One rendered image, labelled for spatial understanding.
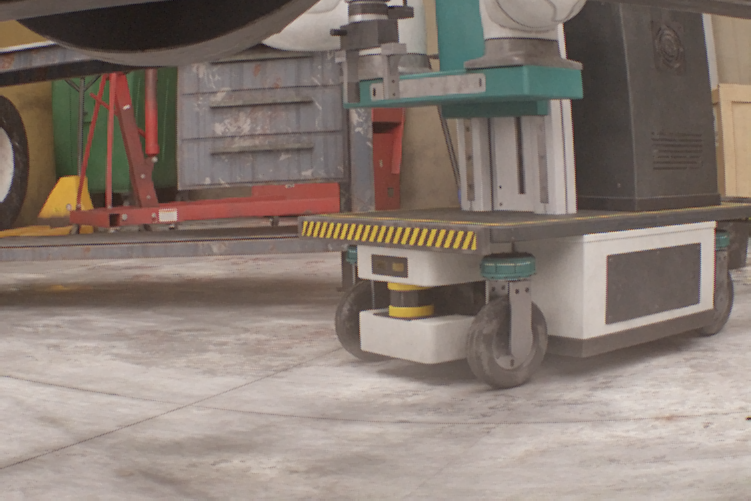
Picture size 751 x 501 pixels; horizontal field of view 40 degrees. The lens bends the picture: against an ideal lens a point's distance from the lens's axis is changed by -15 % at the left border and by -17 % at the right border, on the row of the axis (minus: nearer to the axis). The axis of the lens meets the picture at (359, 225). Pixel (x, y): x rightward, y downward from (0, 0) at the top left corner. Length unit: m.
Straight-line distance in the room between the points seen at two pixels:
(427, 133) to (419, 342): 6.91
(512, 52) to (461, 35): 0.39
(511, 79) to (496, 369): 0.54
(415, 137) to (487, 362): 7.05
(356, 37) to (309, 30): 0.39
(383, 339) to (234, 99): 1.25
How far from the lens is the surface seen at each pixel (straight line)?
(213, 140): 3.47
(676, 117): 2.56
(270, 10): 1.17
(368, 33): 2.15
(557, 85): 2.21
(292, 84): 3.47
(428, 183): 9.18
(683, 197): 2.56
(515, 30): 2.22
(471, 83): 2.29
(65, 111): 9.22
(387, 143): 8.89
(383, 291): 2.61
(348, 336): 2.59
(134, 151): 6.79
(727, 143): 5.63
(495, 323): 2.20
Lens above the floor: 0.45
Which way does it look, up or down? 3 degrees down
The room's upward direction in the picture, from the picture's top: 2 degrees counter-clockwise
